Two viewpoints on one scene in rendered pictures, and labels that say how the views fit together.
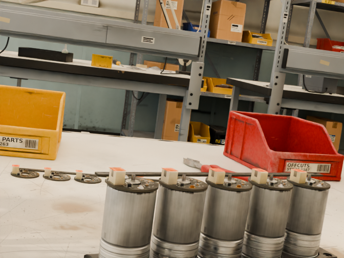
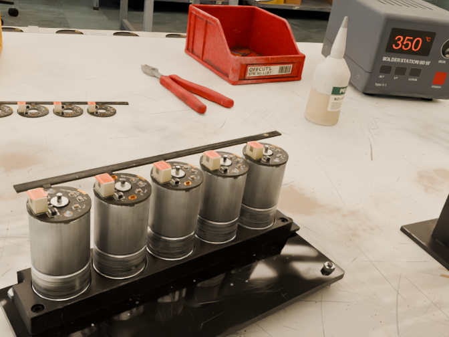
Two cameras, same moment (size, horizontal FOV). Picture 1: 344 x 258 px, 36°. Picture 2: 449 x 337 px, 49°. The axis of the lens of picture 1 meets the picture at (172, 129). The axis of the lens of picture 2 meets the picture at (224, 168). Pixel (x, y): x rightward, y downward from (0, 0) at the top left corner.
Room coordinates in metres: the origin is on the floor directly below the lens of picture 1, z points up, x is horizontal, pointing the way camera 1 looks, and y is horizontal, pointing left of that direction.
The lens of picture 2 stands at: (0.08, -0.01, 0.93)
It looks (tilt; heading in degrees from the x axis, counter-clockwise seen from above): 29 degrees down; 348
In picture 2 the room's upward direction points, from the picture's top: 9 degrees clockwise
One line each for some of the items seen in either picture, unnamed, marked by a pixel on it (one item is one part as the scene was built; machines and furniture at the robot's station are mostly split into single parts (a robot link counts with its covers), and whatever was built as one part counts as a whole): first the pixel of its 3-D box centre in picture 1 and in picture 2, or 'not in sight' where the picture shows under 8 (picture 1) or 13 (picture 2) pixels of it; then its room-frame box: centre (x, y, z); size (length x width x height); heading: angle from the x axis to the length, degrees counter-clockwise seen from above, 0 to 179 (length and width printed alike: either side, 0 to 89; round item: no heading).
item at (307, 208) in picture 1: (301, 221); (258, 191); (0.30, -0.08, 0.79); 0.02 x 0.02 x 0.05
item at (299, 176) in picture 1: (299, 176); (256, 150); (0.30, -0.08, 0.82); 0.01 x 0.01 x 0.01; 29
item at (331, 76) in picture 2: not in sight; (333, 70); (0.50, -0.19, 0.80); 0.03 x 0.03 x 0.10
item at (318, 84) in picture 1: (319, 84); not in sight; (2.99, -0.79, 0.80); 0.15 x 0.12 x 0.10; 33
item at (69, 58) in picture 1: (46, 54); not in sight; (2.71, 0.68, 0.77); 0.24 x 0.16 x 0.04; 89
